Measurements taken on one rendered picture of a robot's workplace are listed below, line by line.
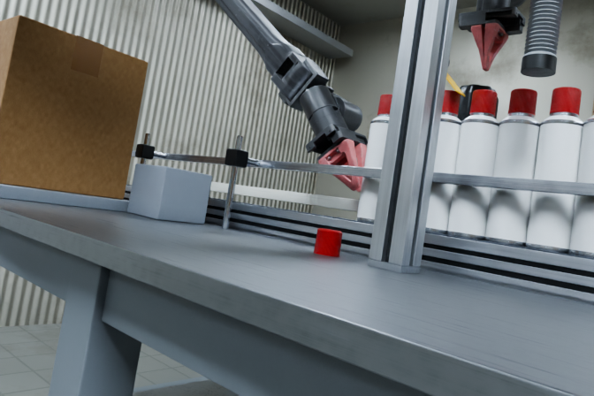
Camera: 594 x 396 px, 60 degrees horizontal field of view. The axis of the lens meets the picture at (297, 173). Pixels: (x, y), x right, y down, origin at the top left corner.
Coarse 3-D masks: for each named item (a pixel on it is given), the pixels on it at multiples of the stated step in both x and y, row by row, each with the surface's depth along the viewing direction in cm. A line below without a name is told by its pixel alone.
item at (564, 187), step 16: (176, 160) 112; (192, 160) 107; (208, 160) 104; (224, 160) 100; (368, 176) 77; (448, 176) 69; (464, 176) 67; (480, 176) 66; (544, 192) 61; (560, 192) 59; (576, 192) 58; (592, 192) 57
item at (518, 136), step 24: (528, 96) 67; (504, 120) 67; (528, 120) 66; (504, 144) 67; (528, 144) 65; (504, 168) 66; (528, 168) 65; (504, 192) 66; (528, 192) 65; (504, 216) 65; (528, 216) 65; (504, 240) 65
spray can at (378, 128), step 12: (384, 96) 81; (384, 108) 81; (372, 120) 81; (384, 120) 80; (372, 132) 81; (384, 132) 80; (372, 144) 80; (384, 144) 79; (372, 156) 80; (372, 180) 79; (372, 192) 79; (360, 204) 80; (372, 204) 79; (360, 216) 80; (372, 216) 79
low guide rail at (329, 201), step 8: (216, 184) 113; (224, 184) 111; (224, 192) 110; (240, 192) 107; (248, 192) 105; (256, 192) 104; (264, 192) 102; (272, 192) 101; (280, 192) 99; (288, 192) 98; (296, 192) 97; (280, 200) 99; (288, 200) 98; (296, 200) 96; (304, 200) 95; (312, 200) 94; (320, 200) 92; (328, 200) 91; (336, 200) 90; (344, 200) 89; (352, 200) 88; (336, 208) 90; (344, 208) 89; (352, 208) 88
